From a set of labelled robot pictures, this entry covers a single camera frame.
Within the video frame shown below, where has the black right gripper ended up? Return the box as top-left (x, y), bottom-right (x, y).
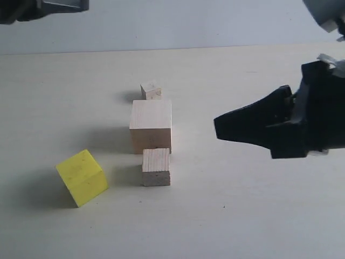
top-left (213, 61), bottom-right (344, 159)

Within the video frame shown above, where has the large wooden cube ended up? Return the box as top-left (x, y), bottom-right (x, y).
top-left (129, 99), bottom-right (172, 154)

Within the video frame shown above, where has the medium wooden cube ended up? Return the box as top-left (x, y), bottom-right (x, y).
top-left (142, 148), bottom-right (171, 187)

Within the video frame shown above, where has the yellow cube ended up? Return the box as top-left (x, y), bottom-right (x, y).
top-left (56, 149), bottom-right (108, 207)

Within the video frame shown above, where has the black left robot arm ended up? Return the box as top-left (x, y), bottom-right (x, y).
top-left (1, 0), bottom-right (48, 25)

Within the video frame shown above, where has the small wooden cube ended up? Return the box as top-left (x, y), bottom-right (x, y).
top-left (140, 80), bottom-right (162, 100)

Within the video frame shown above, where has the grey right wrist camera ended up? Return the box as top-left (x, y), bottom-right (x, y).
top-left (303, 0), bottom-right (344, 42)

